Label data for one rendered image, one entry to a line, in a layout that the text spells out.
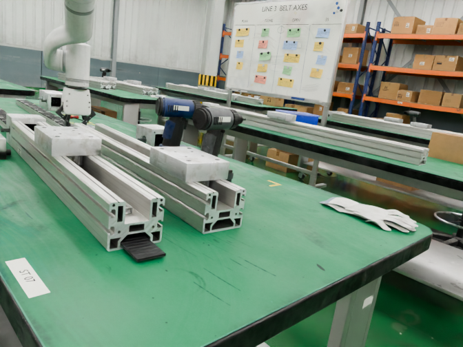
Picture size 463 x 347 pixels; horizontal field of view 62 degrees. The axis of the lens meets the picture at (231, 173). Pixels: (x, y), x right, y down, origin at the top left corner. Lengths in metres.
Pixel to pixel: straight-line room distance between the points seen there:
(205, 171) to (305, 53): 3.35
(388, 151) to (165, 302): 1.82
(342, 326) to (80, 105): 1.17
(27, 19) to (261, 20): 9.25
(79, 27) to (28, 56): 11.45
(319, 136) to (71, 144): 1.73
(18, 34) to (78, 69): 11.26
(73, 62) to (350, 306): 1.21
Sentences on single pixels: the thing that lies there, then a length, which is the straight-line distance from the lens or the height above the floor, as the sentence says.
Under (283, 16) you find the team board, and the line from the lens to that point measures 4.35.
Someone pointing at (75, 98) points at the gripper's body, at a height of 0.94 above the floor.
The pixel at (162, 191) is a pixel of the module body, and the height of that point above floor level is 0.81.
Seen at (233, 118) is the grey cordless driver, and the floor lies 0.97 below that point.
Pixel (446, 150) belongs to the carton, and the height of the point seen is 0.84.
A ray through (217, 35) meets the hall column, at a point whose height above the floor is 2.03.
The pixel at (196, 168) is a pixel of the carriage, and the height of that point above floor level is 0.89.
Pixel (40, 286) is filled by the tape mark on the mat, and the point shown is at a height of 0.78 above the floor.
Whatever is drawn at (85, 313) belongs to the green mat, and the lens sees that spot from 0.53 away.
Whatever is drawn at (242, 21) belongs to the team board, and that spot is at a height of 1.74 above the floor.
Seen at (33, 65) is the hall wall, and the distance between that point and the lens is 12.90.
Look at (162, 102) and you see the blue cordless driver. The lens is 1.20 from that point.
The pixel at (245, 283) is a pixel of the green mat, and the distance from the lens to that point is 0.61.
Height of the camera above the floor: 1.08
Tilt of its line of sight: 14 degrees down
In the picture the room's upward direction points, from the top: 8 degrees clockwise
